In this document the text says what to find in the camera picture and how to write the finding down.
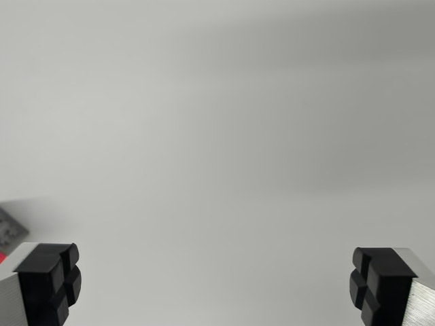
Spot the gray embossed plastic cube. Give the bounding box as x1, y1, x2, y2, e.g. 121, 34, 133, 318
0, 208, 30, 256

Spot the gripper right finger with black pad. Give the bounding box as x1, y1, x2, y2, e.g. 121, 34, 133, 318
348, 247, 435, 326

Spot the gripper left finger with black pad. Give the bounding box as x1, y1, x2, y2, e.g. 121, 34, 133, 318
0, 242, 82, 326

